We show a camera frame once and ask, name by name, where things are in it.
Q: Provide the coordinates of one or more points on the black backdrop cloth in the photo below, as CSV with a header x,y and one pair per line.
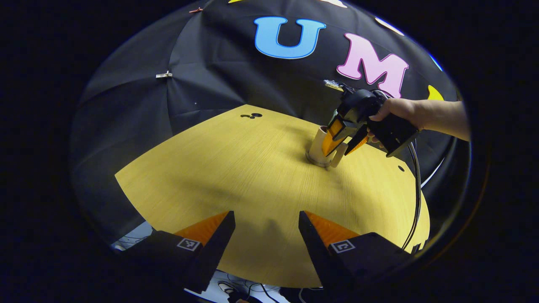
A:
x,y
210,75

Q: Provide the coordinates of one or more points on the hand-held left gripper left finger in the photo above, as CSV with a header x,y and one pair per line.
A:
x,y
214,248

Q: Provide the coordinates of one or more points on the beige cup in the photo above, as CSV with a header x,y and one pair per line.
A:
x,y
316,147

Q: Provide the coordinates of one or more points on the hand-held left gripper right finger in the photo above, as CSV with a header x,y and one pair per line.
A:
x,y
318,252

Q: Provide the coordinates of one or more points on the white clip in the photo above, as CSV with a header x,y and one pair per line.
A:
x,y
164,75

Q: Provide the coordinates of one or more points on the red clip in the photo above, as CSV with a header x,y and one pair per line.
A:
x,y
196,9

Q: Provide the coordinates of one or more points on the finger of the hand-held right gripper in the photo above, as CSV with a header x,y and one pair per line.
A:
x,y
358,141
332,139

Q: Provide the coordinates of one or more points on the round brown coaster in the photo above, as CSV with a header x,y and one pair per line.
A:
x,y
316,163

